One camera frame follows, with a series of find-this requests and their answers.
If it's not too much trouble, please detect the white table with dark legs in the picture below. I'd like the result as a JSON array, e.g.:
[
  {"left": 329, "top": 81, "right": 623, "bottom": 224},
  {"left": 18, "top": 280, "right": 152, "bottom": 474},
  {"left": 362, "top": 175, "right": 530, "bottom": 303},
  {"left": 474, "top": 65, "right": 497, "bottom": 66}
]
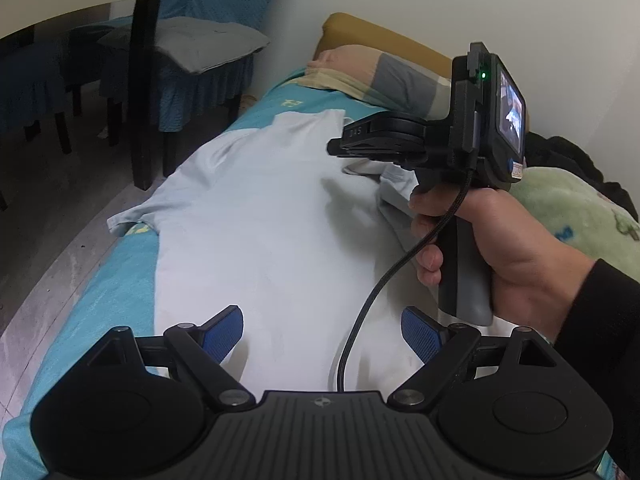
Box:
[{"left": 0, "top": 0, "right": 174, "bottom": 192}]

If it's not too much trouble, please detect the brown padded headboard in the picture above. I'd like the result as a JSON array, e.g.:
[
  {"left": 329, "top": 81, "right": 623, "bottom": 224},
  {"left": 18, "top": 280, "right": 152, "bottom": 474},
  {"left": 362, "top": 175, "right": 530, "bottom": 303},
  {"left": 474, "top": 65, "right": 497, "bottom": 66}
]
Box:
[{"left": 312, "top": 12, "right": 454, "bottom": 82}]

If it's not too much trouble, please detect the person's right hand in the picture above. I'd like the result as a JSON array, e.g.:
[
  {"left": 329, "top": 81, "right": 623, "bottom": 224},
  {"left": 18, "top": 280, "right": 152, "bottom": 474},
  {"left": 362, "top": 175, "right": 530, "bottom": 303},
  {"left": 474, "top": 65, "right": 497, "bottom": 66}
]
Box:
[{"left": 407, "top": 186, "right": 599, "bottom": 346}]

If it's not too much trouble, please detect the blue covered chair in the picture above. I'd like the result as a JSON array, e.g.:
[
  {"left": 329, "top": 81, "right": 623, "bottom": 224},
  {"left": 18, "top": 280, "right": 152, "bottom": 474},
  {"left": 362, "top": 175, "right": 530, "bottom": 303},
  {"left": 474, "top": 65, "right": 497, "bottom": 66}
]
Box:
[
  {"left": 64, "top": 15, "right": 132, "bottom": 148},
  {"left": 97, "top": 0, "right": 287, "bottom": 134},
  {"left": 0, "top": 39, "right": 72, "bottom": 157}
]

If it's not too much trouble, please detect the black cable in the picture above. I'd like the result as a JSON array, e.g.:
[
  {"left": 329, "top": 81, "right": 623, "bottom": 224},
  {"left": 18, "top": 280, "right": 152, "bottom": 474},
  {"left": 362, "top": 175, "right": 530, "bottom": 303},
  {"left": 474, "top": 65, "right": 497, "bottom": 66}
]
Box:
[{"left": 336, "top": 159, "right": 476, "bottom": 393}]

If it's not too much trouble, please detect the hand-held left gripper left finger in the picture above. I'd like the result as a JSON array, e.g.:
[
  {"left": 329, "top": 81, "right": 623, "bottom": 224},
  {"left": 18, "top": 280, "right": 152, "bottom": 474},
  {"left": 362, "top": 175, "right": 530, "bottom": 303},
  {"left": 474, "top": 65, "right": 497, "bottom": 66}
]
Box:
[{"left": 87, "top": 305, "right": 257, "bottom": 411}]

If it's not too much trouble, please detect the light grey printed T-shirt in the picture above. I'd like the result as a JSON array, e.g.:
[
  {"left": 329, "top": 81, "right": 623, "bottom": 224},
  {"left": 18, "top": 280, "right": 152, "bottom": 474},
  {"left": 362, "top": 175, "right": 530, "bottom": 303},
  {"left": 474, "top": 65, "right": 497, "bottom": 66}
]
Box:
[{"left": 106, "top": 109, "right": 501, "bottom": 395}]

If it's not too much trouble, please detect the grey seat cushion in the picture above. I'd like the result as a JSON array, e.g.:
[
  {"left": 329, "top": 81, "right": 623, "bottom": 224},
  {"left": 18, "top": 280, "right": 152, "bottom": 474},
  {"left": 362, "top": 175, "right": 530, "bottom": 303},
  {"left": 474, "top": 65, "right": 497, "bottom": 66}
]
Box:
[{"left": 97, "top": 15, "right": 271, "bottom": 74}]

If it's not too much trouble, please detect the person's right forearm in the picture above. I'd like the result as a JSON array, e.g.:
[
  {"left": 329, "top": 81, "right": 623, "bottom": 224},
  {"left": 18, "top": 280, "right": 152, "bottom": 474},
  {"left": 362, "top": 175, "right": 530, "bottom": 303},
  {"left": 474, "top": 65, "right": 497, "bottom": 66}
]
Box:
[{"left": 549, "top": 258, "right": 640, "bottom": 480}]

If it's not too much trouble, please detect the green fleece blanket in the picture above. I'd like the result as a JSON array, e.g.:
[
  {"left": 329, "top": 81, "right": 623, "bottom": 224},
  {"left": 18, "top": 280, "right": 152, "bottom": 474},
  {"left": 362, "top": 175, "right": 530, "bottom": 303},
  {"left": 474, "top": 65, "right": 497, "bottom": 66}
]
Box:
[{"left": 509, "top": 166, "right": 640, "bottom": 282}]

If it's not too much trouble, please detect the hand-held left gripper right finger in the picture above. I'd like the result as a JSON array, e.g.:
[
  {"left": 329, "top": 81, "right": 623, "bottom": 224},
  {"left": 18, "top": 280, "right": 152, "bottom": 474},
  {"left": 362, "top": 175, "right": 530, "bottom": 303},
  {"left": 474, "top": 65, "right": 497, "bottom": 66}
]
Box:
[{"left": 387, "top": 306, "right": 563, "bottom": 411}]

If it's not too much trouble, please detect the dark cloth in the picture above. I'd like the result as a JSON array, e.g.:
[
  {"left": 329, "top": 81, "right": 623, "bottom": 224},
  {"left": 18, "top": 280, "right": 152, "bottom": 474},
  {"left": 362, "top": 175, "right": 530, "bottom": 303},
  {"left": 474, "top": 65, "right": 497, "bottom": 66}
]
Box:
[{"left": 524, "top": 131, "right": 639, "bottom": 222}]

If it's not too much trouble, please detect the checked pillow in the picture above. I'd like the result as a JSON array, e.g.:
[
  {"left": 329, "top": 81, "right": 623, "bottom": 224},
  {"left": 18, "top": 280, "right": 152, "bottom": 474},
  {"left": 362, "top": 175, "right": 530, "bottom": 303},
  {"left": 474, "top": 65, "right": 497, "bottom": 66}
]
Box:
[{"left": 305, "top": 44, "right": 454, "bottom": 122}]

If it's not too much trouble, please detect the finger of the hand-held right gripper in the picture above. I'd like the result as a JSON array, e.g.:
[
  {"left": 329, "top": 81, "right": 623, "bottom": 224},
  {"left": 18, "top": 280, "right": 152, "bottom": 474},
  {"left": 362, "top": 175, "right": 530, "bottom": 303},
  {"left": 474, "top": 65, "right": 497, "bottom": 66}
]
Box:
[{"left": 326, "top": 137, "right": 418, "bottom": 172}]

